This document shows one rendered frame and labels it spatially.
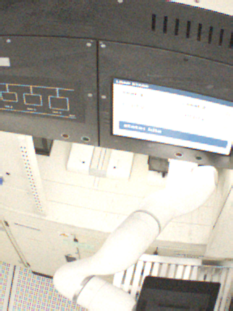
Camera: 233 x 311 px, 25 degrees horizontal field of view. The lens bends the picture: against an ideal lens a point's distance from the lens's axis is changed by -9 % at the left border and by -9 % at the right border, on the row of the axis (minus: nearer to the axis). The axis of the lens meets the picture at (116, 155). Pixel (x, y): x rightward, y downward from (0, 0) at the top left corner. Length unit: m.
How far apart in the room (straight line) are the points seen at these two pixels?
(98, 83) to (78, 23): 0.20
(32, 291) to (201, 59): 1.89
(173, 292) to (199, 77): 0.99
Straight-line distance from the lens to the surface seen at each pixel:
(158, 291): 1.86
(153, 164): 1.80
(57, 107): 1.24
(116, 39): 1.02
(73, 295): 1.28
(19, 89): 1.22
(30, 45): 1.08
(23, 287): 2.69
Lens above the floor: 2.56
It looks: 60 degrees down
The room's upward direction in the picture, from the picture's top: 1 degrees clockwise
